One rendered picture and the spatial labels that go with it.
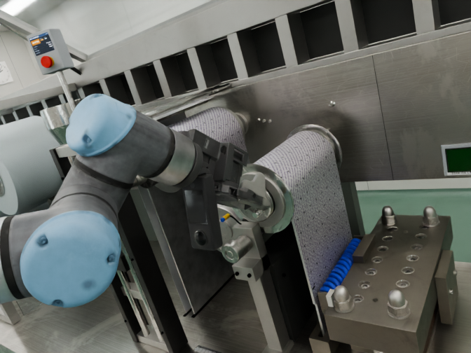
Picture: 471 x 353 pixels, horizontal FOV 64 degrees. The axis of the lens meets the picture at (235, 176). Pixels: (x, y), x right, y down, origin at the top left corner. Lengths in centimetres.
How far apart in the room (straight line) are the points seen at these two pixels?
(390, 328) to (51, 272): 55
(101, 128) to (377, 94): 65
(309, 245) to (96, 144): 48
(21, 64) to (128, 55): 538
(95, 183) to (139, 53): 89
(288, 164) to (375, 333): 33
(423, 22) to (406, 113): 19
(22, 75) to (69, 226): 635
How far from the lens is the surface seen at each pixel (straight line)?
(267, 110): 105
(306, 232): 77
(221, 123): 95
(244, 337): 97
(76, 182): 47
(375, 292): 80
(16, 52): 672
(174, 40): 120
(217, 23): 109
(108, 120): 44
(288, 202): 70
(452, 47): 88
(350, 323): 75
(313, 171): 80
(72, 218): 35
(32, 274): 34
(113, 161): 46
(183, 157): 50
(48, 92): 157
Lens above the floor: 151
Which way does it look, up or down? 17 degrees down
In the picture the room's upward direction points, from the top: 17 degrees counter-clockwise
